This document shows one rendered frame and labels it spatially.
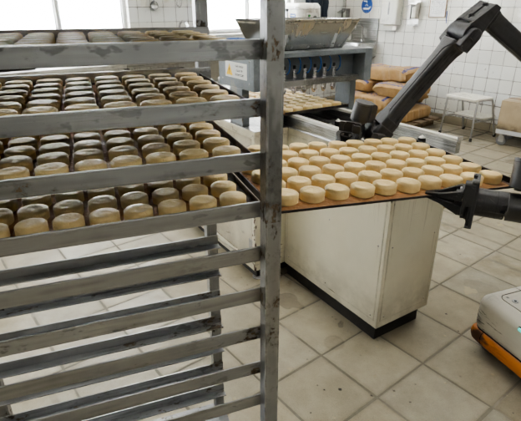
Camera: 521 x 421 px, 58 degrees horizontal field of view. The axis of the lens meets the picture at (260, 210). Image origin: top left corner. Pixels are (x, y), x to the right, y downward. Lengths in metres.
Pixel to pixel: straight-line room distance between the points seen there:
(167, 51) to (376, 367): 1.67
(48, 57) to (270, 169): 0.36
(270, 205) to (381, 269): 1.25
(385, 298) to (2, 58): 1.73
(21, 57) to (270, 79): 0.34
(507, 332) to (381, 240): 0.61
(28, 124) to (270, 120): 0.35
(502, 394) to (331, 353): 0.67
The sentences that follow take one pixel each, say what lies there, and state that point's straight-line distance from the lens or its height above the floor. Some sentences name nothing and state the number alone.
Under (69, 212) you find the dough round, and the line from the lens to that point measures 0.87.
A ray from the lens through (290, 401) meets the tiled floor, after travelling 1.93.
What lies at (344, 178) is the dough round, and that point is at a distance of 1.01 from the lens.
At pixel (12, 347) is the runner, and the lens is 0.89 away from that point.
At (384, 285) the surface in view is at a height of 0.31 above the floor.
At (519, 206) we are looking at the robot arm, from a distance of 1.02.
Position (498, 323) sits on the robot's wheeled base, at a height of 0.21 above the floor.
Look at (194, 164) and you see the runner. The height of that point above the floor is 1.15.
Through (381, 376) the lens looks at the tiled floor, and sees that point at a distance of 2.08.
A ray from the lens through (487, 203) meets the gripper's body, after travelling 1.02.
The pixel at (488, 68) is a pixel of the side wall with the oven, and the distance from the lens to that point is 6.17.
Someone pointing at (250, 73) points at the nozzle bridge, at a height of 1.10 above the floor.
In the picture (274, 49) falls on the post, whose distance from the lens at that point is 0.74.
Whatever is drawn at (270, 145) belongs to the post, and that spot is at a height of 1.18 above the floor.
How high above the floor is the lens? 1.39
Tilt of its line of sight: 24 degrees down
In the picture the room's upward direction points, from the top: straight up
